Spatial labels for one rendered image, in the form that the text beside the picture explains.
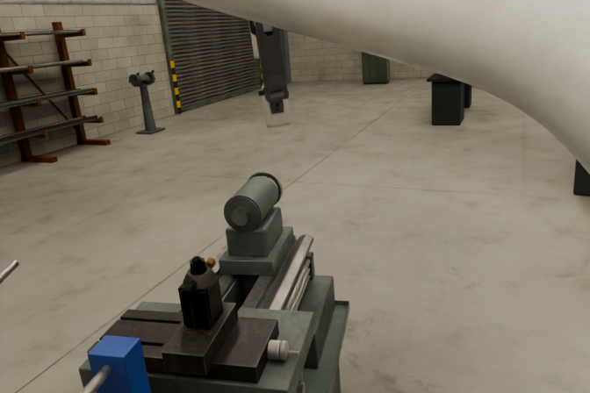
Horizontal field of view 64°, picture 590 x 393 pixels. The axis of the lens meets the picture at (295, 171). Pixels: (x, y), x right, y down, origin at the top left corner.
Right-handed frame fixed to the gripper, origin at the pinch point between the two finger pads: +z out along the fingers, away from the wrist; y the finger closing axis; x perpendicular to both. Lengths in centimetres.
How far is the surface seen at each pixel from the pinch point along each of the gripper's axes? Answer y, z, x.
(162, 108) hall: -732, 718, -203
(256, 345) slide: 14, 68, -11
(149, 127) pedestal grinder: -589, 623, -203
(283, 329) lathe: 8, 79, -5
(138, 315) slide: -3, 78, -43
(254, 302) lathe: -8, 98, -13
